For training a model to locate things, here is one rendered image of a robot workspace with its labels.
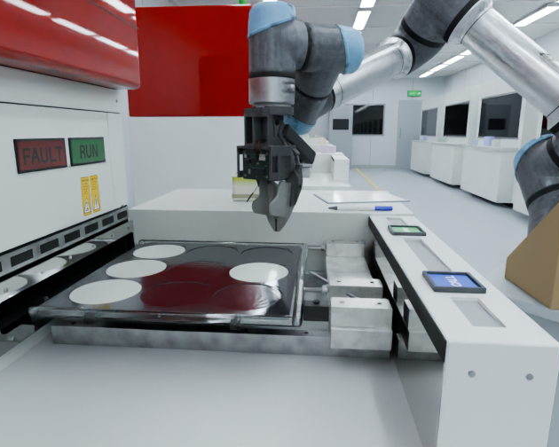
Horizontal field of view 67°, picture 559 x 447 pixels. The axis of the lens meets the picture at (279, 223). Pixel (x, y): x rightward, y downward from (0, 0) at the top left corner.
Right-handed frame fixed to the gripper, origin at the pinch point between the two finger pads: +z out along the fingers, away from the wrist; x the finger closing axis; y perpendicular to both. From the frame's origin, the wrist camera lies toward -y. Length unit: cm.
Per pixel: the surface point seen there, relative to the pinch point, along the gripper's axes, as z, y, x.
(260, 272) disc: 7.4, 6.3, 0.6
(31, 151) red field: -13.2, 30.3, -22.8
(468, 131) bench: -17, -841, -148
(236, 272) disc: 7.4, 8.7, -2.8
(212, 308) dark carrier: 7.4, 21.7, 4.4
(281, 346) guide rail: 14.1, 14.6, 10.9
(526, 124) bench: -26, -650, -30
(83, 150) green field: -12.8, 18.2, -30.0
